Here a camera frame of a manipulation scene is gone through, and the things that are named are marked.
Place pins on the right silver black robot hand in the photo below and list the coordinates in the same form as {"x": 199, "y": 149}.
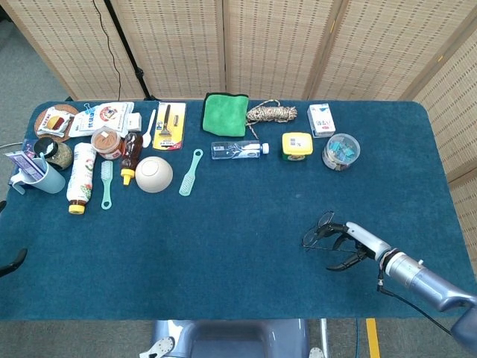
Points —
{"x": 369, "y": 242}

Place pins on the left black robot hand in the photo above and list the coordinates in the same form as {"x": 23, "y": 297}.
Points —
{"x": 18, "y": 261}

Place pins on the thin-framed eyeglasses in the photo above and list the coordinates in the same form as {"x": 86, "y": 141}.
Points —
{"x": 309, "y": 238}

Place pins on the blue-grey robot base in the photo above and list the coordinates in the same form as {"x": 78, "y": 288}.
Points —
{"x": 231, "y": 335}

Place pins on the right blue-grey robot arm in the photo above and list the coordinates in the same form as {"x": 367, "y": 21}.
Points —
{"x": 421, "y": 279}

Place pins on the light blue mug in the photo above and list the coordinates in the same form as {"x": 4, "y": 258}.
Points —
{"x": 52, "y": 182}

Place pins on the yellow floor tape strip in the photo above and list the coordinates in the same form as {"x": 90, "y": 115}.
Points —
{"x": 372, "y": 335}

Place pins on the clear jar of binder clips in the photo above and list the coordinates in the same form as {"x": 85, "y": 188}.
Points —
{"x": 341, "y": 153}

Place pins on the purple toothpaste box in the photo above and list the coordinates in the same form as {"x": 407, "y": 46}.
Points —
{"x": 22, "y": 162}

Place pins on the white metal table leg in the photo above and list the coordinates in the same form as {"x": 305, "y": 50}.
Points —
{"x": 324, "y": 335}

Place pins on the bamboo folding screen panel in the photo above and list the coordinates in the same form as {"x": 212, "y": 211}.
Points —
{"x": 67, "y": 37}
{"x": 454, "y": 104}
{"x": 275, "y": 44}
{"x": 467, "y": 209}
{"x": 384, "y": 44}
{"x": 179, "y": 44}

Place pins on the white drink bottle yellow cap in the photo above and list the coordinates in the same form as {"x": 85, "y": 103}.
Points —
{"x": 82, "y": 175}

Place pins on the herb jar with black lid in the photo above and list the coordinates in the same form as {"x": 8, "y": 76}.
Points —
{"x": 61, "y": 154}

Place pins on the dark blue small pack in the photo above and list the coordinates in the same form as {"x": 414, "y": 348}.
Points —
{"x": 28, "y": 144}

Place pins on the yellow lidded container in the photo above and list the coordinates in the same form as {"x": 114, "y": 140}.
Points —
{"x": 297, "y": 143}

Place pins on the mint green brush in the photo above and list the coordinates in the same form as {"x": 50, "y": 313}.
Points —
{"x": 107, "y": 173}
{"x": 186, "y": 184}

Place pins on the white blue carton box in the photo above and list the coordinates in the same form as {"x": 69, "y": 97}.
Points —
{"x": 321, "y": 121}

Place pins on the red yellow snack packet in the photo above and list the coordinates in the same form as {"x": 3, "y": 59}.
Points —
{"x": 54, "y": 121}

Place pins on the red jar with brown lid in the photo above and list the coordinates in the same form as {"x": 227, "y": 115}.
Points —
{"x": 106, "y": 141}

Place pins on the amber bottle with yellow cap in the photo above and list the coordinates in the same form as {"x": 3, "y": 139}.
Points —
{"x": 131, "y": 153}

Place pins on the clear plastic water bottle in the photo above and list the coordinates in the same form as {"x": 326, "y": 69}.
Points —
{"x": 238, "y": 150}

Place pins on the round cork coaster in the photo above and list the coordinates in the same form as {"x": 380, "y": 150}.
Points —
{"x": 71, "y": 109}

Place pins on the beige upturned bowl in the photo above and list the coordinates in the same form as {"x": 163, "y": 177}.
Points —
{"x": 153, "y": 174}

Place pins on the blue binder clip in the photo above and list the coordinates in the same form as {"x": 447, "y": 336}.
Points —
{"x": 88, "y": 109}

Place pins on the teal blue tablecloth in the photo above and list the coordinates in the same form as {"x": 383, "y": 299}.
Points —
{"x": 186, "y": 261}

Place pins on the white printed pouch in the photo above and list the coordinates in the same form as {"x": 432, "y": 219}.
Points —
{"x": 108, "y": 115}

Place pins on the white plastic spoon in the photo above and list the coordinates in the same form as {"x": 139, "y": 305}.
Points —
{"x": 146, "y": 139}

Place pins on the small white box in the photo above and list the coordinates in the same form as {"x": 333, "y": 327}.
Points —
{"x": 134, "y": 122}

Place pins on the green microfiber cloth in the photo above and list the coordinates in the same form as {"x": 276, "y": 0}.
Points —
{"x": 223, "y": 113}

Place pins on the razor in yellow card pack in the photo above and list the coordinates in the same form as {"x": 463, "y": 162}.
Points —
{"x": 169, "y": 127}

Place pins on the black tripod pole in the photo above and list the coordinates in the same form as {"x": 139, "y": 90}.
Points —
{"x": 128, "y": 52}

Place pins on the white perforated bracket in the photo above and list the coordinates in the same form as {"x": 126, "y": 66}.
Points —
{"x": 160, "y": 347}
{"x": 316, "y": 353}

